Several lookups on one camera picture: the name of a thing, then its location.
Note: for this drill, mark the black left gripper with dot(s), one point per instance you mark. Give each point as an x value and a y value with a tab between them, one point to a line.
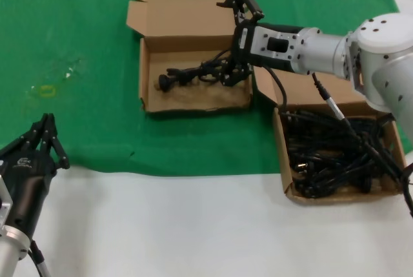
26	186

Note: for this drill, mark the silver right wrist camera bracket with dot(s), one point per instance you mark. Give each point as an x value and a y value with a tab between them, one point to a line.
274	44

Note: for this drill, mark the cardboard box with torn edge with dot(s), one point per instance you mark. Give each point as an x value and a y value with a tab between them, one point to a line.
180	15

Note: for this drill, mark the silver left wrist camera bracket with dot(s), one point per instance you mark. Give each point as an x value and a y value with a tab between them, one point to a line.
4	199

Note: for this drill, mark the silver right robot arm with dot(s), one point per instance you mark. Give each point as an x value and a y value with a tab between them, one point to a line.
380	51

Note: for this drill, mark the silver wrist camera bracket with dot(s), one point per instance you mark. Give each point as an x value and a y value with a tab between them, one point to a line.
4	199
274	44

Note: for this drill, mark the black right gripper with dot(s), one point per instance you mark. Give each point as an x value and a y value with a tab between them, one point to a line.
242	44

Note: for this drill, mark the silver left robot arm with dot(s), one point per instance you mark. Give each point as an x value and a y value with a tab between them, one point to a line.
11	251

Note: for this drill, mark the green tablecloth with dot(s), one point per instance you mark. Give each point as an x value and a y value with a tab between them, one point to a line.
80	31

